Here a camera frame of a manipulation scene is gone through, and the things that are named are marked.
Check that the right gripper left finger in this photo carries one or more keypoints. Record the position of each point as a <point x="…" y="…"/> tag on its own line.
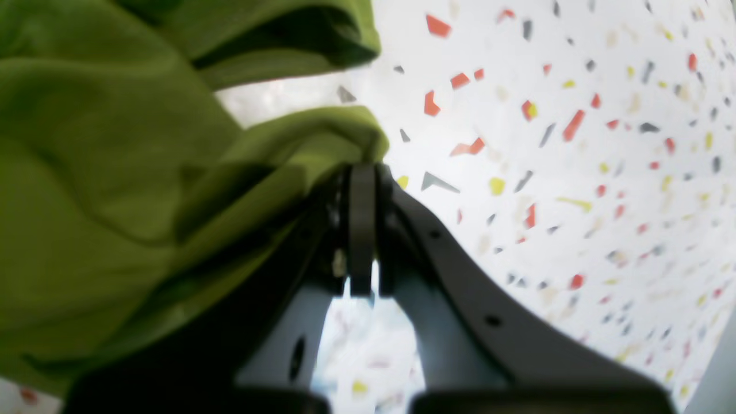
<point x="255" y="351"/>

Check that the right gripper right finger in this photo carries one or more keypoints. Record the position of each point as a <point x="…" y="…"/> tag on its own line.
<point x="481" y="351"/>

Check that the green t-shirt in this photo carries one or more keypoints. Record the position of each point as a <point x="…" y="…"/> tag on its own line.
<point x="131" y="200"/>

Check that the terrazzo patterned tablecloth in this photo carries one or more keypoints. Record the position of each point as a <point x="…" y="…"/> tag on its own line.
<point x="580" y="152"/>

